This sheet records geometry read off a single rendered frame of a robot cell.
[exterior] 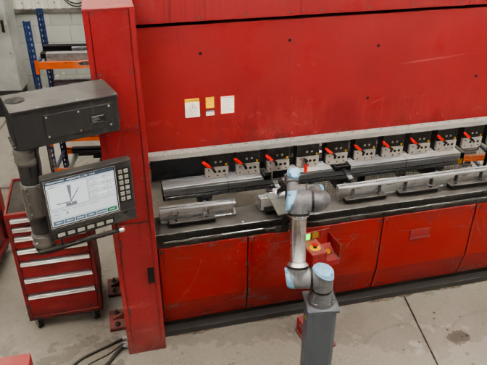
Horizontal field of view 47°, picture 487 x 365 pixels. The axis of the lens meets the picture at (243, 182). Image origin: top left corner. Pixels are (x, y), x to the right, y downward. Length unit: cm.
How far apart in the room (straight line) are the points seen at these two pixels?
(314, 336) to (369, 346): 90
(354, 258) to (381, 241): 23
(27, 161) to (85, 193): 31
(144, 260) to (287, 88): 136
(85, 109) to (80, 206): 50
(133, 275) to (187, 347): 74
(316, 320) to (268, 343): 91
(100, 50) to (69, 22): 485
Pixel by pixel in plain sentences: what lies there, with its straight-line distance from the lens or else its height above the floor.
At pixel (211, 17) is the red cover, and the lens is 318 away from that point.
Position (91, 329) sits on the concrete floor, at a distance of 431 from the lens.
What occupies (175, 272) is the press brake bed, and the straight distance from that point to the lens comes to 378.
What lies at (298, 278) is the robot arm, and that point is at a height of 97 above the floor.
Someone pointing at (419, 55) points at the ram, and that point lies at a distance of 373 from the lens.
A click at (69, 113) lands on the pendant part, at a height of 189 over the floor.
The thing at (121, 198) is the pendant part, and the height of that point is 139.
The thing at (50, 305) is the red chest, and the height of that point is 22.
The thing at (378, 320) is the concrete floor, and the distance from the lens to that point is 435.
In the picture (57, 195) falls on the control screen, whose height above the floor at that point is 149.
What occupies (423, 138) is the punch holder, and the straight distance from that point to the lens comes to 400.
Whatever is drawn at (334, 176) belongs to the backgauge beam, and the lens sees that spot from 417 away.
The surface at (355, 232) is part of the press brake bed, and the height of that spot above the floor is 68.
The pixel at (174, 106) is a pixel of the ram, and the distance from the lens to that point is 331.
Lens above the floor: 292
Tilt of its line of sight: 30 degrees down
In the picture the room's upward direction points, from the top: straight up
